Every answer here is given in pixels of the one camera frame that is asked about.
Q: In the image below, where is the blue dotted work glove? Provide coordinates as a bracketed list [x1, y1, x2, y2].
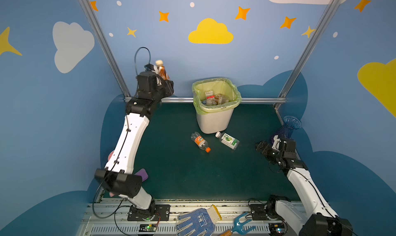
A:
[175, 205, 222, 236]

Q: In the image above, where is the purple pink toy shovel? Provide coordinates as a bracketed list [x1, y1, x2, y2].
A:
[135, 169, 149, 182]

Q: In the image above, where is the green bin liner bag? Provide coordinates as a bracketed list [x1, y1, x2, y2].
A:
[192, 78, 242, 115]

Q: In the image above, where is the brown Nescafe coffee bottle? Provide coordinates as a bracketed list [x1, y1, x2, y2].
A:
[155, 60, 170, 80]

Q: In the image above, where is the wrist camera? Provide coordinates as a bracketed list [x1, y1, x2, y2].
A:
[272, 135, 281, 151]
[144, 63, 158, 73]

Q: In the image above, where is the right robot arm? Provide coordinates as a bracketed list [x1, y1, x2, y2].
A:
[255, 137, 354, 236]

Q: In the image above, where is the left controller board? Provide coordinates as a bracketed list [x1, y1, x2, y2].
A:
[138, 224, 157, 233]

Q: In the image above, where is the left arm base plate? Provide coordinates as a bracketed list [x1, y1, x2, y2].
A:
[127, 205, 171, 222]

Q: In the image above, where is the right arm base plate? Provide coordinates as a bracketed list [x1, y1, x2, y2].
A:
[249, 204, 278, 221]

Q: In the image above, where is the aluminium frame rail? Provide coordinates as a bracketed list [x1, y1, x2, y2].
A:
[124, 96, 287, 105]

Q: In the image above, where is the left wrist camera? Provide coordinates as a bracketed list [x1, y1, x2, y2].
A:
[144, 63, 158, 73]

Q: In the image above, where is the teal garden hand fork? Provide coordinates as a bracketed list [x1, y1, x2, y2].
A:
[220, 212, 256, 236]

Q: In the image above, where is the right controller board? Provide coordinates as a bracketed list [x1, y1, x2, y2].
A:
[269, 224, 287, 236]

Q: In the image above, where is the pink label square bottle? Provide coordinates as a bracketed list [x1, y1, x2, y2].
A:
[205, 90, 215, 100]

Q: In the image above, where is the clear bottle white label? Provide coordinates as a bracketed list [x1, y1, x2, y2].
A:
[202, 97, 218, 106]

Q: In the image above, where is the white plastic waste bin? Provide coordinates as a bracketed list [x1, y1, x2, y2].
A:
[197, 109, 234, 134]

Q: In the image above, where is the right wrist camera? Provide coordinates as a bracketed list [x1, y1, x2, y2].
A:
[272, 135, 281, 151]

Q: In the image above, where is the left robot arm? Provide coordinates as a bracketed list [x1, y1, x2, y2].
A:
[94, 71, 174, 214]

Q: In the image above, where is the orange label clear bottle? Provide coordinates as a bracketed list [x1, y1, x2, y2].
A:
[191, 132, 211, 153]

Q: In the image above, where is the controller board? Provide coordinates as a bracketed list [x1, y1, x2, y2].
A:
[269, 224, 287, 236]
[138, 224, 157, 233]

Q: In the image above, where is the green white label bottle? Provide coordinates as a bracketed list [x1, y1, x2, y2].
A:
[215, 131, 240, 150]

